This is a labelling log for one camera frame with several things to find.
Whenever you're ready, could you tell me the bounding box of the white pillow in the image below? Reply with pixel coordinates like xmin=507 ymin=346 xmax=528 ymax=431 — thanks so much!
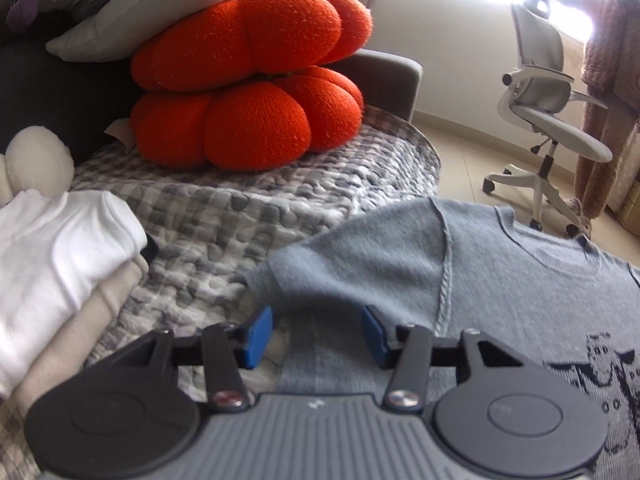
xmin=45 ymin=0 xmax=326 ymax=63

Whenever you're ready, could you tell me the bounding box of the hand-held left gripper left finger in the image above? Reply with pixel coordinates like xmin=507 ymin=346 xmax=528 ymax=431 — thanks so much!
xmin=114 ymin=305 xmax=275 ymax=414

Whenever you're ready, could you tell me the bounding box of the person in brown pyjamas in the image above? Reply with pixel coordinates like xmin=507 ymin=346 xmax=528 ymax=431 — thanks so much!
xmin=574 ymin=0 xmax=640 ymax=222

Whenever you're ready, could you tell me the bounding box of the beige folded garment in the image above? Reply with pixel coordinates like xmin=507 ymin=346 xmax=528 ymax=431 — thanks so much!
xmin=10 ymin=252 xmax=151 ymax=416

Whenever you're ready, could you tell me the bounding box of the orange pumpkin cushion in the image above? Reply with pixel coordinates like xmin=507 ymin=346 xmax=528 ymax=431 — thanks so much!
xmin=131 ymin=0 xmax=374 ymax=93
xmin=130 ymin=65 xmax=365 ymax=171

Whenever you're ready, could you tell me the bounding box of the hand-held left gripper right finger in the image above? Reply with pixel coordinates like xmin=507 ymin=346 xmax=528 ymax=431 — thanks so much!
xmin=362 ymin=305 xmax=532 ymax=412

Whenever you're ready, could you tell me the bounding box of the grey office chair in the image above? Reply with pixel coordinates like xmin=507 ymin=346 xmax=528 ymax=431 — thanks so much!
xmin=482 ymin=0 xmax=616 ymax=238

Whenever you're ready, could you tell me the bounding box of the white plush toy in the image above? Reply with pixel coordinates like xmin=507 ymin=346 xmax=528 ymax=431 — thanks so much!
xmin=0 ymin=127 xmax=76 ymax=206

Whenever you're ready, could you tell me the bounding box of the grey-blue knit sweater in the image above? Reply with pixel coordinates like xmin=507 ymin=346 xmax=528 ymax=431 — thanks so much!
xmin=245 ymin=197 xmax=640 ymax=480

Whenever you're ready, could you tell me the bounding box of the dark grey sofa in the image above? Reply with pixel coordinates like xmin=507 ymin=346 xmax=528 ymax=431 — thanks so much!
xmin=0 ymin=0 xmax=423 ymax=166

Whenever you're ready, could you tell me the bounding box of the grey checked quilted blanket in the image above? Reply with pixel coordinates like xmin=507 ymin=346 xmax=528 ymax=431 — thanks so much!
xmin=0 ymin=105 xmax=442 ymax=480

